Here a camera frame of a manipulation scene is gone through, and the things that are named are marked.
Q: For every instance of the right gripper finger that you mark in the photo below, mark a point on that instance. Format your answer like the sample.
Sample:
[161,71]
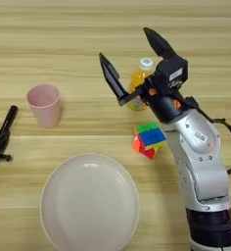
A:
[112,76]
[160,44]

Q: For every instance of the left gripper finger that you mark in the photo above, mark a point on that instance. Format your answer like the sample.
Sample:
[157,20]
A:
[2,140]

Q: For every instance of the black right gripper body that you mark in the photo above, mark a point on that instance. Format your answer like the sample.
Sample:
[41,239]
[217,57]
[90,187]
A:
[163,106]

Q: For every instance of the pink plastic cup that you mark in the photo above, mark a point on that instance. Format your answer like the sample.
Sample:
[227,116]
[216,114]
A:
[47,111]

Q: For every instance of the pale pink round plate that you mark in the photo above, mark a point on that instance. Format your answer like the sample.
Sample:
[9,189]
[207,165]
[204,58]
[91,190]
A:
[88,202]

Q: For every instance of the orange juice bottle white cap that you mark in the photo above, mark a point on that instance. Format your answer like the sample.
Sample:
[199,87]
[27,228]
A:
[138,78]

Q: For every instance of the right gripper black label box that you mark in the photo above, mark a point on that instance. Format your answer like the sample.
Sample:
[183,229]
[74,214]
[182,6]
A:
[173,75]

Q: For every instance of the multicoloured twisted puzzle cube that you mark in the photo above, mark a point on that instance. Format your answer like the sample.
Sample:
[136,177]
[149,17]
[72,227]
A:
[151,137]

